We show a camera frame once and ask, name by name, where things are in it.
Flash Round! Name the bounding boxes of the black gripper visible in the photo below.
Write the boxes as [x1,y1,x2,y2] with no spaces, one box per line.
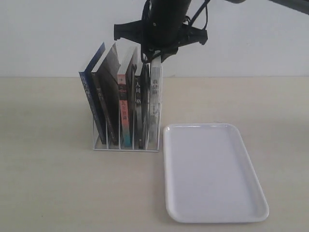
[113,20,208,62]

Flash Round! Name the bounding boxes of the white wire book rack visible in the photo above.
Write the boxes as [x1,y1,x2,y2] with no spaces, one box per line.
[92,65,163,152]

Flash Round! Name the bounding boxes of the black spine book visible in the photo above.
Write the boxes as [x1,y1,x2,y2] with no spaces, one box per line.
[134,62,149,149]

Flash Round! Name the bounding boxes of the pink teal spine book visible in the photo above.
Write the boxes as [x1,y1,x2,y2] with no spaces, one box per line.
[117,46,138,148]

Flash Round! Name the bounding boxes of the white grey spine book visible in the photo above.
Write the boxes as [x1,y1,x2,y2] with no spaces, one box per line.
[149,56,162,149]

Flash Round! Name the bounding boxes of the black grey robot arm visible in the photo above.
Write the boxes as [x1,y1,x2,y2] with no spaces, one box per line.
[113,0,209,63]

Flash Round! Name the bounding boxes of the blue moon cover book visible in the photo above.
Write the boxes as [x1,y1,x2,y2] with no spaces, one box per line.
[79,42,106,144]

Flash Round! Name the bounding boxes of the dark brown book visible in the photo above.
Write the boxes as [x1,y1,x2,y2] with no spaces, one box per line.
[91,43,120,145]

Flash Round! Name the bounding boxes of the white plastic tray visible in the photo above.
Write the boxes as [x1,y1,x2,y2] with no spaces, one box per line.
[163,123,269,223]

